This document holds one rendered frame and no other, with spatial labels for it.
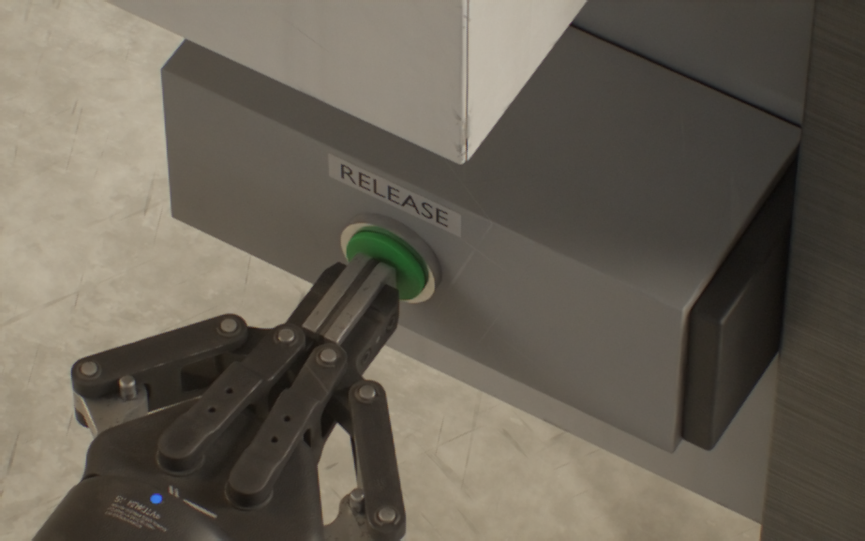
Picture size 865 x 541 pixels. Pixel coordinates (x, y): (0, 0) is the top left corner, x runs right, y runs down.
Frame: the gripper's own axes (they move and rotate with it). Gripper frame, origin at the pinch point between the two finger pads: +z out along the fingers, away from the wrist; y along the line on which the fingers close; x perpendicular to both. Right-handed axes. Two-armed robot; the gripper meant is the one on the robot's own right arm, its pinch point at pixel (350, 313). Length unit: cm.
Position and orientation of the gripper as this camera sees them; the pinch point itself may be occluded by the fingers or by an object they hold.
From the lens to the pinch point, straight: 150.0
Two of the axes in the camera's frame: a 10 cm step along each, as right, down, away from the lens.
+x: 0.0, 6.0, 8.0
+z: 5.1, -6.9, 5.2
